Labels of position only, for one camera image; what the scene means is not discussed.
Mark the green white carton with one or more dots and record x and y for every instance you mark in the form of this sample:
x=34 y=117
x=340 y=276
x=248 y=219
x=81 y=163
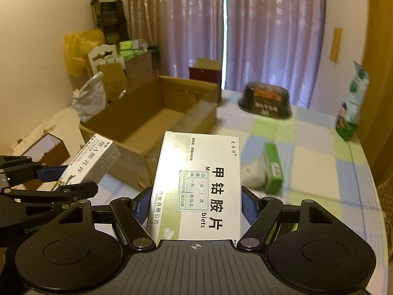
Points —
x=275 y=176

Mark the brown cardboard box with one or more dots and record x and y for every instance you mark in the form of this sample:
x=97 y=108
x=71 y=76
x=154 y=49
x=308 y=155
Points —
x=138 y=121

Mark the yellow plastic bag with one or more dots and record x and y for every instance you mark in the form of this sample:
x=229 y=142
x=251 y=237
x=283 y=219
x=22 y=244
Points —
x=77 y=46

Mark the silver foil bag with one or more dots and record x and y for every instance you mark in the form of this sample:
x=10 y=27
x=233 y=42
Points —
x=91 y=98

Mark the purple curtain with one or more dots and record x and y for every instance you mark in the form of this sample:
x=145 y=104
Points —
x=271 y=41

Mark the dark red small box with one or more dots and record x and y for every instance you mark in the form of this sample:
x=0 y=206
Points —
x=206 y=70

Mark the green white snack bag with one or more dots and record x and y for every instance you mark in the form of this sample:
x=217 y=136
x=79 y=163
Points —
x=349 y=113

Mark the cardboard box with green packs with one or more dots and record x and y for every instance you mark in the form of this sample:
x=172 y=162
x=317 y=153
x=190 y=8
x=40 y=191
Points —
x=125 y=66

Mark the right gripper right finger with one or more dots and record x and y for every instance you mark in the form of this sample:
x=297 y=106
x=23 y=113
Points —
x=262 y=215

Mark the black instant noodle bowl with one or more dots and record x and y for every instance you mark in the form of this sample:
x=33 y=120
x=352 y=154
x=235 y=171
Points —
x=266 y=100

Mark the black step ladder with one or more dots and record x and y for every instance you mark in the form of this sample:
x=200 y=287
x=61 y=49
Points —
x=109 y=17

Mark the brown curtain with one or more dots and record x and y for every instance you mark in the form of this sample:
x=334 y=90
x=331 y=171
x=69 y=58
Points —
x=375 y=128

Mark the white square night light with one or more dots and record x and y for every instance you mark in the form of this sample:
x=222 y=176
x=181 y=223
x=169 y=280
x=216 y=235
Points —
x=253 y=174

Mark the white medicine box green print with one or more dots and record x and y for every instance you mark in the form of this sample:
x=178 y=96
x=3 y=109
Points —
x=197 y=189

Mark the checkered tablecloth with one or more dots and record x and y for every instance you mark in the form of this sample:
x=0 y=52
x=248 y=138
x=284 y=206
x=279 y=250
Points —
x=317 y=164

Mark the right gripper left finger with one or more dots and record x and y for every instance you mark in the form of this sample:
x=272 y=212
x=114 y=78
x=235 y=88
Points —
x=129 y=215

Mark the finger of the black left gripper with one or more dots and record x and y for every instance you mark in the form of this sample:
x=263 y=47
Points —
x=51 y=173

